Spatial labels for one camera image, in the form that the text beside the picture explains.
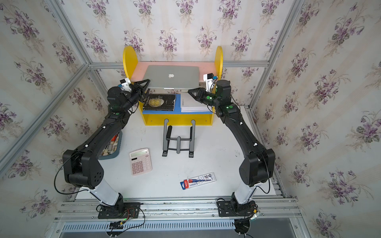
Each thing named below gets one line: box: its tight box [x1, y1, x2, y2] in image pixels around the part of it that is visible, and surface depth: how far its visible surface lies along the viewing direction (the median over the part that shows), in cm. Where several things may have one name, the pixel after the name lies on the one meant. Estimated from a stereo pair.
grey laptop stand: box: [162, 118, 196, 158], surface depth 95 cm
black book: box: [142, 93, 177, 112], surface depth 103 cm
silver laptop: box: [142, 64, 200, 90], surface depth 80 cm
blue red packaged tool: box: [180, 172, 217, 190], surface depth 84 cm
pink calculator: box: [128, 147, 153, 177], surface depth 90 cm
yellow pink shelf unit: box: [123, 45, 224, 126], surface depth 88 cm
